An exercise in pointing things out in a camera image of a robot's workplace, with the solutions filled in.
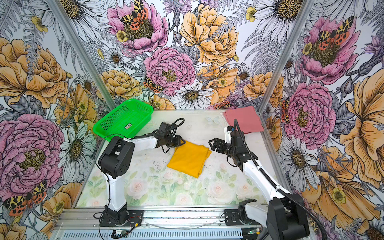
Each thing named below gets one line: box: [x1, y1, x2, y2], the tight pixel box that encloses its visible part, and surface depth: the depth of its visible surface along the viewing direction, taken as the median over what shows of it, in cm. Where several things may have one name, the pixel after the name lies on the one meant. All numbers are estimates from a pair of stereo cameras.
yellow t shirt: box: [167, 141, 212, 179], surface depth 96 cm
